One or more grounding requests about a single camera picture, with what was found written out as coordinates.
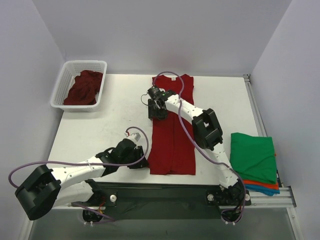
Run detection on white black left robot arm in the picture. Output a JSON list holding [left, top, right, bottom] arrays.
[[15, 133, 146, 221]]

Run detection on dark red crumpled shirt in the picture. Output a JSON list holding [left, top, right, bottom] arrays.
[[63, 70, 103, 106]]

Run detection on white perforated plastic basket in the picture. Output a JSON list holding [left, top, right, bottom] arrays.
[[50, 60, 108, 112]]

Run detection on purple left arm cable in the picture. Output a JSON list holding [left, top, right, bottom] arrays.
[[8, 126, 151, 223]]

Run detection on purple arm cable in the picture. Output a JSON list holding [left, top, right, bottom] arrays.
[[8, 126, 151, 223], [152, 71, 247, 223]]

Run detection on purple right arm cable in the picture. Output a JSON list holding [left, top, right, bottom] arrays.
[[152, 71, 247, 223]]

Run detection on green folded t-shirt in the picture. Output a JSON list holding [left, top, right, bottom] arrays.
[[230, 132, 277, 185]]

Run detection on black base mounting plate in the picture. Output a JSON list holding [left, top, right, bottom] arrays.
[[71, 181, 243, 222]]

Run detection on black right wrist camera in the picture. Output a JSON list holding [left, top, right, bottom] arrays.
[[147, 85, 165, 101]]

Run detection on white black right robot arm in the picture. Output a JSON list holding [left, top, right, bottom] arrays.
[[148, 91, 242, 204]]

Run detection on aluminium frame rail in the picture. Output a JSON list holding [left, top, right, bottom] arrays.
[[243, 74, 304, 240]]

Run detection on blue folded t-shirt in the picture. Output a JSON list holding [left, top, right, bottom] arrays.
[[255, 189, 280, 196]]

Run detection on red t-shirt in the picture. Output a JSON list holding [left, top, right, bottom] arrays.
[[147, 74, 196, 175]]

